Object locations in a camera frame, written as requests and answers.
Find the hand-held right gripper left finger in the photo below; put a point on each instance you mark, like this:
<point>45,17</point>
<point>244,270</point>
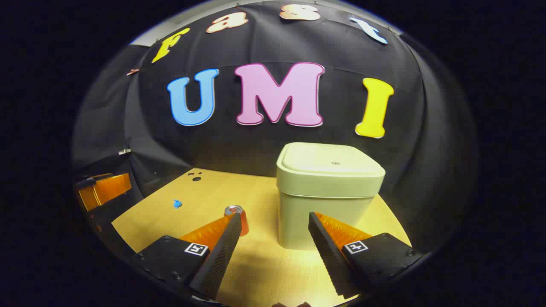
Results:
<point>221,256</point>

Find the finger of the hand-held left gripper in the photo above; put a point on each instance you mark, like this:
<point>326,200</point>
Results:
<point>106,192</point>

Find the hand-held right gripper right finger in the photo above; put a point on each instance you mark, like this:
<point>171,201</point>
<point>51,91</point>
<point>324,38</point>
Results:
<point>329,256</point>

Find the red pop can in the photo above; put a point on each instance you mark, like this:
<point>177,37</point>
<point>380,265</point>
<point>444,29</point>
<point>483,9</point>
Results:
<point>244,225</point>

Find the green desktop garbage bin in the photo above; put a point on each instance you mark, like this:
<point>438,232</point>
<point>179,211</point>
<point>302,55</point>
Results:
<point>324,200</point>

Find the blue paper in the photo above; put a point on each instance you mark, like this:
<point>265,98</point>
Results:
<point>177,204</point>

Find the wooden desktop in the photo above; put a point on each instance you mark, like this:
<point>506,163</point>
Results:
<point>264,264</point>

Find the copper metal clip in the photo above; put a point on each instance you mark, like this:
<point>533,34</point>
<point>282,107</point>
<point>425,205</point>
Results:
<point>132,71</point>

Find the black backdrop cloth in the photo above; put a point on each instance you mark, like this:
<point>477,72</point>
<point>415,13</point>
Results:
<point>341,106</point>

